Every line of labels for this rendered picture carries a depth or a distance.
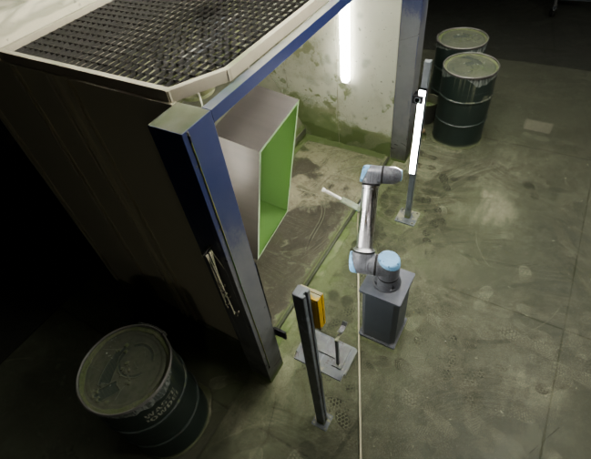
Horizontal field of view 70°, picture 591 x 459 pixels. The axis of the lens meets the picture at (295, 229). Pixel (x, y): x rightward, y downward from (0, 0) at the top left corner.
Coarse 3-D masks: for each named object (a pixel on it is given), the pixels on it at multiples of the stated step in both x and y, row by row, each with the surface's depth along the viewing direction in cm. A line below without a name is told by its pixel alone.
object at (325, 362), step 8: (328, 336) 258; (344, 344) 253; (320, 352) 251; (352, 352) 249; (304, 360) 249; (320, 360) 248; (328, 360) 247; (328, 368) 244; (336, 368) 243; (344, 368) 243; (336, 376) 240
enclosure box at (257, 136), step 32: (256, 96) 285; (288, 96) 288; (224, 128) 262; (256, 128) 265; (288, 128) 310; (256, 160) 259; (288, 160) 334; (256, 192) 282; (288, 192) 363; (256, 224) 310; (256, 256) 344
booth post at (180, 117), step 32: (160, 128) 159; (192, 128) 159; (192, 160) 165; (224, 160) 183; (192, 192) 180; (224, 192) 190; (192, 224) 202; (224, 224) 198; (224, 256) 208; (224, 288) 237; (256, 288) 249; (256, 320) 263; (256, 352) 290
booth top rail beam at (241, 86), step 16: (336, 0) 228; (320, 16) 215; (304, 32) 207; (272, 48) 196; (288, 48) 198; (256, 64) 187; (272, 64) 191; (240, 80) 178; (256, 80) 184; (224, 96) 171; (240, 96) 178; (224, 112) 172
